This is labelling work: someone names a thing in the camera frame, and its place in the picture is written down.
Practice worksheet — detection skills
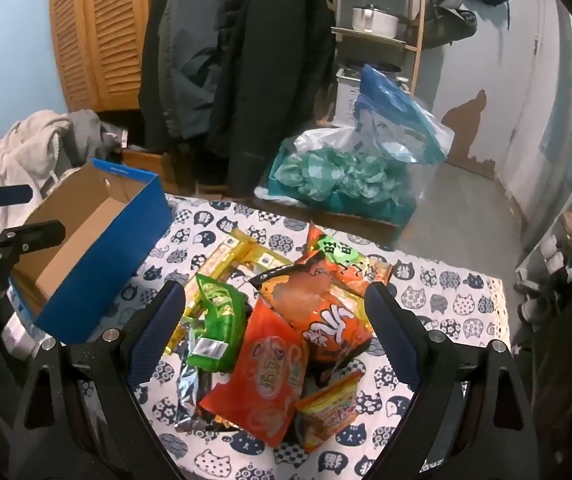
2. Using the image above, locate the gold snack packet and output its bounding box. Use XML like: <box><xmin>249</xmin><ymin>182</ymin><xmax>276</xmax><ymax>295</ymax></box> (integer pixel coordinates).
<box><xmin>182</xmin><ymin>227</ymin><xmax>294</xmax><ymax>318</ymax></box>

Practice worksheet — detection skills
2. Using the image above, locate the white basket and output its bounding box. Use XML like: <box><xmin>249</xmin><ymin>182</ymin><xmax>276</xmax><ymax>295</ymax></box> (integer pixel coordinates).
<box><xmin>335</xmin><ymin>67</ymin><xmax>407</xmax><ymax>128</ymax></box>

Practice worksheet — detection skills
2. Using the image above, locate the small wooden drawer unit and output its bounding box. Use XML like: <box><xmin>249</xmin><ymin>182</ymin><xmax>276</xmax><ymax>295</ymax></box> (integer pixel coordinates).
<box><xmin>121</xmin><ymin>147</ymin><xmax>179</xmax><ymax>193</ymax></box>

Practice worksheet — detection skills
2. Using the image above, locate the grey cloth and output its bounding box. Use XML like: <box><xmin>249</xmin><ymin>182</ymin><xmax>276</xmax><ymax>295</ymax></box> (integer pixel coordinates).
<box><xmin>68</xmin><ymin>109</ymin><xmax>129</xmax><ymax>161</ymax></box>

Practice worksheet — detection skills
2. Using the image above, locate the large orange brown snack bag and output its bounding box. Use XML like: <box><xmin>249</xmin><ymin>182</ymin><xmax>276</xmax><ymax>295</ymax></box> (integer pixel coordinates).
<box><xmin>250</xmin><ymin>260</ymin><xmax>374</xmax><ymax>366</ymax></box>

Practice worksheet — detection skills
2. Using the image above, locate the wooden shelf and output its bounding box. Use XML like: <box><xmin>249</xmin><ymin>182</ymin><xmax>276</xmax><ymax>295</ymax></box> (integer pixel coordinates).
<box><xmin>330</xmin><ymin>0</ymin><xmax>429</xmax><ymax>96</ymax></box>

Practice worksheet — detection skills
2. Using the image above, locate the small orange yellow snack packet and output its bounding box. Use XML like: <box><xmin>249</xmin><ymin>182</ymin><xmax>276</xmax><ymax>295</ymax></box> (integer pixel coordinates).
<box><xmin>293</xmin><ymin>372</ymin><xmax>367</xmax><ymax>453</ymax></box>

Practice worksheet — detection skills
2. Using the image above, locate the orange snack bag green label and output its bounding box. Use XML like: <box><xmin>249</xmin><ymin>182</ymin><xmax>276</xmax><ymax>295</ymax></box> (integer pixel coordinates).
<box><xmin>296</xmin><ymin>220</ymin><xmax>394</xmax><ymax>301</ymax></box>

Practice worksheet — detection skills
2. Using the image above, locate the blue plastic bag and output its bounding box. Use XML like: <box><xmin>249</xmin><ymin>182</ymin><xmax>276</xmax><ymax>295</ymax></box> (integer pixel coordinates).
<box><xmin>353</xmin><ymin>64</ymin><xmax>454</xmax><ymax>165</ymax></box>

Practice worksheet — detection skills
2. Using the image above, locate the grey hanging bag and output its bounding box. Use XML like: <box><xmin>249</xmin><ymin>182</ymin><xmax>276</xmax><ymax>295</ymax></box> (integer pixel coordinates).
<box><xmin>423</xmin><ymin>0</ymin><xmax>479</xmax><ymax>51</ymax></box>

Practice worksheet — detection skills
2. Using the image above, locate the large black jacket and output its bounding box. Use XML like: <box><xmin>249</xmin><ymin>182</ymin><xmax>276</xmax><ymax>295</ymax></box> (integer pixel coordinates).
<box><xmin>205</xmin><ymin>0</ymin><xmax>339</xmax><ymax>191</ymax></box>

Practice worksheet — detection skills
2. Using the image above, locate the teal cloth in clear bag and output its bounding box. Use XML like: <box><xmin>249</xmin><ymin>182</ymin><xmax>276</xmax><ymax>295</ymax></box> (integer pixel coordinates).
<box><xmin>268</xmin><ymin>127</ymin><xmax>417</xmax><ymax>211</ymax></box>

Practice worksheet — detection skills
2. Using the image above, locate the wooden louvered cabinet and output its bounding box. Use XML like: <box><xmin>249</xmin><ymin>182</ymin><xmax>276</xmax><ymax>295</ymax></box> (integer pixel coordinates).
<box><xmin>48</xmin><ymin>0</ymin><xmax>172</xmax><ymax>113</ymax></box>

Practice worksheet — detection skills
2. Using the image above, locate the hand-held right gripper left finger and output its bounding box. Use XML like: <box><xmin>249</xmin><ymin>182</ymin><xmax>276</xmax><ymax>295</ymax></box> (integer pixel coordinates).
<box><xmin>8</xmin><ymin>280</ymin><xmax>197</xmax><ymax>480</ymax></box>

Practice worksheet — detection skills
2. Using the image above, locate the green snack packet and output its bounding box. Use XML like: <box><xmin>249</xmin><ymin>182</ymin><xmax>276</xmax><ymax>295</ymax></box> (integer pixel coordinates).
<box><xmin>186</xmin><ymin>274</ymin><xmax>249</xmax><ymax>373</ymax></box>

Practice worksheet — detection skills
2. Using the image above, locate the silver foil snack packet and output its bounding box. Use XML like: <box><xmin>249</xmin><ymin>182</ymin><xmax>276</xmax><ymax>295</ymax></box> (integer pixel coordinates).
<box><xmin>173</xmin><ymin>330</ymin><xmax>227</xmax><ymax>433</ymax></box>

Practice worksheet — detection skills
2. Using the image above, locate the white towel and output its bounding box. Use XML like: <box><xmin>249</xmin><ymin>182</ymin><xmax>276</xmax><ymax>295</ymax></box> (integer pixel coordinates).
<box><xmin>0</xmin><ymin>110</ymin><xmax>79</xmax><ymax>233</ymax></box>

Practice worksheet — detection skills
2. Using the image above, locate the white pot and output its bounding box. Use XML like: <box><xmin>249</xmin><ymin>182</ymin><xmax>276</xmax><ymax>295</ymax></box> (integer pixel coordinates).
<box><xmin>351</xmin><ymin>5</ymin><xmax>401</xmax><ymax>38</ymax></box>

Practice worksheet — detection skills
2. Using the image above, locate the blue cardboard box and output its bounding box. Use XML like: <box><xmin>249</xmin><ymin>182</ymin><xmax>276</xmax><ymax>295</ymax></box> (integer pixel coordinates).
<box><xmin>8</xmin><ymin>158</ymin><xmax>176</xmax><ymax>346</ymax></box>

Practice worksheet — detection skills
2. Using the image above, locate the orange round-print snack packet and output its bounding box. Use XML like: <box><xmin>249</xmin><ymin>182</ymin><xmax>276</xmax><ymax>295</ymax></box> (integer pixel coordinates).
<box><xmin>200</xmin><ymin>300</ymin><xmax>312</xmax><ymax>448</ymax></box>

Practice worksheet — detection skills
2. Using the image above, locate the cat print tablecloth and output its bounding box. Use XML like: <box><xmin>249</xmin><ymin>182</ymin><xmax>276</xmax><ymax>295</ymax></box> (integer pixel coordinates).
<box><xmin>68</xmin><ymin>195</ymin><xmax>509</xmax><ymax>480</ymax></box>

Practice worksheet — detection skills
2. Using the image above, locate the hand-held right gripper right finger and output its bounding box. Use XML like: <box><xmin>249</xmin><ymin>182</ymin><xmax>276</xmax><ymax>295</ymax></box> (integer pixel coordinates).
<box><xmin>361</xmin><ymin>281</ymin><xmax>542</xmax><ymax>480</ymax></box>

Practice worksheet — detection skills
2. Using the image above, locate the grey jacket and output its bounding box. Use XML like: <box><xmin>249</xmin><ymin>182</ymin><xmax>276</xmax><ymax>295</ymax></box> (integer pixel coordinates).
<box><xmin>158</xmin><ymin>0</ymin><xmax>224</xmax><ymax>141</ymax></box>

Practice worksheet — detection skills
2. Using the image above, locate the dark olive jacket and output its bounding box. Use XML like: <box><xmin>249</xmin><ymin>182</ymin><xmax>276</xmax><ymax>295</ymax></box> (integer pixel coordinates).
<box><xmin>138</xmin><ymin>0</ymin><xmax>177</xmax><ymax>151</ymax></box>

